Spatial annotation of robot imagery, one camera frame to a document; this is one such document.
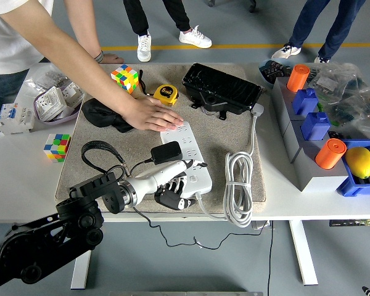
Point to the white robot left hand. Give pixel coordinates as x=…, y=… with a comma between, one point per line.
x=160, y=179

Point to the person's left hand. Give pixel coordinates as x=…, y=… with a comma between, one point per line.
x=114, y=58

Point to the person's right hand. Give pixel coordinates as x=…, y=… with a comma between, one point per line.
x=151, y=115

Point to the black plug adapter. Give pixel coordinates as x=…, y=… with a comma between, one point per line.
x=166, y=152

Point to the white power strip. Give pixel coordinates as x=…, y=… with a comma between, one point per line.
x=200, y=182

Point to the person's right forearm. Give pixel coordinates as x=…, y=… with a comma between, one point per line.
x=89, y=74

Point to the person's left forearm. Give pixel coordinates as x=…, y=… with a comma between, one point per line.
x=86, y=27

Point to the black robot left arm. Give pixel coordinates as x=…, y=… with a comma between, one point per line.
x=89, y=191

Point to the black wristband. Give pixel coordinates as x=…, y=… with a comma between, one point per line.
x=99, y=57

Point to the colourful puzzle cube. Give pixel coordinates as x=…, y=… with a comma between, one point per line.
x=57, y=148
x=123, y=78

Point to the person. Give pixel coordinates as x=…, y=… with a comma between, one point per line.
x=306, y=24
x=135, y=15
x=6, y=46

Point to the black cloth pouch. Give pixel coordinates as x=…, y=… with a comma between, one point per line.
x=98, y=114

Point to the grey-brown mat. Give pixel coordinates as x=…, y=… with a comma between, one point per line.
x=209, y=138

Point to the black table control panel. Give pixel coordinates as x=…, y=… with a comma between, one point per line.
x=354, y=223

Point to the white table leg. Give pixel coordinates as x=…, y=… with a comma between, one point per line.
x=80, y=271
x=303, y=256

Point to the black glossy device box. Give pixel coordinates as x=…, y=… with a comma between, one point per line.
x=222, y=86

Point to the blue plastic bin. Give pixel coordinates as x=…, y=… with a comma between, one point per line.
x=346, y=188

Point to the white circuit breaker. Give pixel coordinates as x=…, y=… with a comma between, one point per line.
x=15, y=120

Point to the light blue bowl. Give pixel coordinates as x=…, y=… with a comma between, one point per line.
x=265, y=78

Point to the grey block base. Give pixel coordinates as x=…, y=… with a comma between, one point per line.
x=311, y=179

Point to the yellow lemon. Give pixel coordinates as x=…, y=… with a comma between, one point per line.
x=360, y=161

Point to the dark circuit boards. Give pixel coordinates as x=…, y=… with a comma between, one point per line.
x=276, y=68

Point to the orange cylinder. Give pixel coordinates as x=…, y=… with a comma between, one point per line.
x=330, y=155
x=297, y=78

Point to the blue plastic block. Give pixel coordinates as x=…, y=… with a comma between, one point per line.
x=305, y=103
x=316, y=126

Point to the small green plastic piece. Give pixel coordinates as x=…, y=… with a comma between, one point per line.
x=335, y=123
x=319, y=107

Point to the clear bag of components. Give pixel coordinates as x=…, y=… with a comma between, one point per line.
x=330, y=81
x=357, y=114

